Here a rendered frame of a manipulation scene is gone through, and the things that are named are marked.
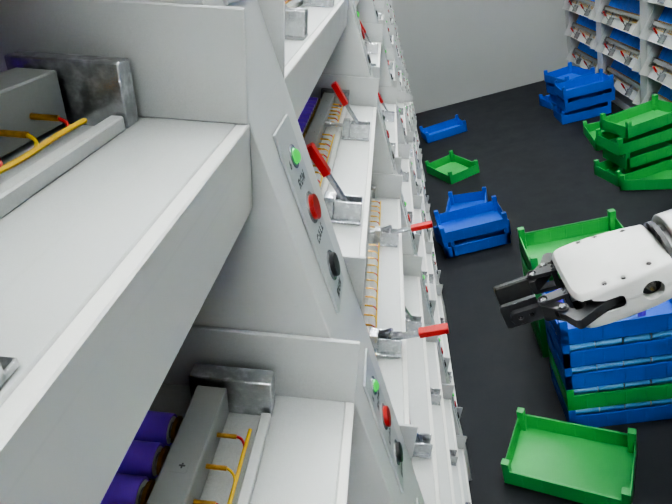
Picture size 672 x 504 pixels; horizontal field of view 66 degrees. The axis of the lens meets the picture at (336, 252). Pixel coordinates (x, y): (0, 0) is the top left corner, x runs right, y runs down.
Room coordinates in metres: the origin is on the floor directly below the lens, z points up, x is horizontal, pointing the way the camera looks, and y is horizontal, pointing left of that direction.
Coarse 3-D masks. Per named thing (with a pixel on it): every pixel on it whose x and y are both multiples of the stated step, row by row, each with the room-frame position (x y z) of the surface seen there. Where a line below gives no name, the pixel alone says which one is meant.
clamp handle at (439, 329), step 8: (392, 328) 0.50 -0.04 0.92; (424, 328) 0.49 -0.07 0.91; (432, 328) 0.49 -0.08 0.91; (440, 328) 0.48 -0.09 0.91; (448, 328) 0.48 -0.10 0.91; (392, 336) 0.50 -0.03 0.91; (400, 336) 0.49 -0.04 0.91; (408, 336) 0.49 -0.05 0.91; (416, 336) 0.49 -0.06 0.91; (424, 336) 0.48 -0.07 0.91
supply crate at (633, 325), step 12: (648, 312) 0.99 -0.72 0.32; (660, 312) 0.98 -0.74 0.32; (552, 324) 1.06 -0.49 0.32; (564, 324) 0.98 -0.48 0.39; (612, 324) 0.95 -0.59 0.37; (624, 324) 0.94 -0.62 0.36; (636, 324) 0.93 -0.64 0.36; (648, 324) 0.93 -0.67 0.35; (660, 324) 0.92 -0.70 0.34; (564, 336) 0.98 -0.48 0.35; (576, 336) 0.97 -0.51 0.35; (588, 336) 0.96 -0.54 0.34; (600, 336) 0.96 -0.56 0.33; (612, 336) 0.95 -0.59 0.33; (624, 336) 0.94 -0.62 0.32
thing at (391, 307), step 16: (384, 176) 0.93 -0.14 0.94; (400, 176) 0.92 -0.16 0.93; (384, 192) 0.93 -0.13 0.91; (400, 192) 0.93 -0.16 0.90; (384, 208) 0.89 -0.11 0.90; (384, 224) 0.82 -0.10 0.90; (400, 224) 0.82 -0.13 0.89; (400, 240) 0.77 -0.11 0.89; (384, 256) 0.72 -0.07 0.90; (400, 256) 0.72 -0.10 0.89; (384, 272) 0.67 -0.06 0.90; (400, 272) 0.67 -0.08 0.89; (384, 288) 0.63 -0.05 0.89; (400, 288) 0.63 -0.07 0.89; (384, 304) 0.59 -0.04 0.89; (400, 304) 0.59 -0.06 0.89; (368, 320) 0.56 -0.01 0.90; (384, 320) 0.56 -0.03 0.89; (400, 320) 0.56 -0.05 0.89; (384, 368) 0.47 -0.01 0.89; (400, 368) 0.47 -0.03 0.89; (400, 384) 0.44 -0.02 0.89; (400, 400) 0.42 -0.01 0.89; (400, 416) 0.40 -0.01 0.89; (416, 432) 0.34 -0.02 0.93
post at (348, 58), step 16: (352, 0) 0.98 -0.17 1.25; (352, 16) 0.93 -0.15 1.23; (352, 32) 0.93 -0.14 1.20; (336, 48) 0.94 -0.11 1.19; (352, 48) 0.93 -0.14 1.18; (336, 64) 0.94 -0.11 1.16; (352, 64) 0.93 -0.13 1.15; (384, 144) 0.93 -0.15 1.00; (384, 160) 0.93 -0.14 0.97; (400, 208) 0.93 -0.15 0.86; (432, 320) 0.97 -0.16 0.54; (464, 448) 0.96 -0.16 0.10
